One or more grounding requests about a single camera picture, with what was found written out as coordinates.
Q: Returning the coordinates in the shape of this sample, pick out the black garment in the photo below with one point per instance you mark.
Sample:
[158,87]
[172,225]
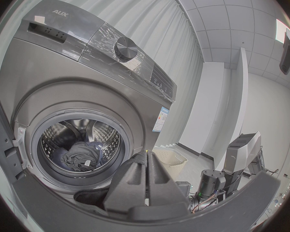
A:
[91,197]

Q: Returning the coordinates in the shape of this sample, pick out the grey washing machine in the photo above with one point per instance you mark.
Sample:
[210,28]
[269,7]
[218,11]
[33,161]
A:
[86,98]

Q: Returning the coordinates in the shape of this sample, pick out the ceiling light panel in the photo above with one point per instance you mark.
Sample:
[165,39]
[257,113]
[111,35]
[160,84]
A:
[281,30]

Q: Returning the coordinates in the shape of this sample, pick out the cream laundry basket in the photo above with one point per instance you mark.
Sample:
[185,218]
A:
[170,159]

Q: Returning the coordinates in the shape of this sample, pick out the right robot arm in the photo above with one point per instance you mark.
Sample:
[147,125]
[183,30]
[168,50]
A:
[241,153]

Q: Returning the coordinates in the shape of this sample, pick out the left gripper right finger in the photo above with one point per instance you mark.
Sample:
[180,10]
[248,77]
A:
[164,190]

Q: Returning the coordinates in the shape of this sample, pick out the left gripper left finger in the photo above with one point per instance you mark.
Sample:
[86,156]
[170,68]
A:
[125,190]

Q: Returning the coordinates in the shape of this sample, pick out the washing machine door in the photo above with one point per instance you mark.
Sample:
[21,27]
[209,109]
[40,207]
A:
[2,119]

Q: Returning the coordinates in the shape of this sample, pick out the heap of dark clothes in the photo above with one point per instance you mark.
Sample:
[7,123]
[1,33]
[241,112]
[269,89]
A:
[80,156]

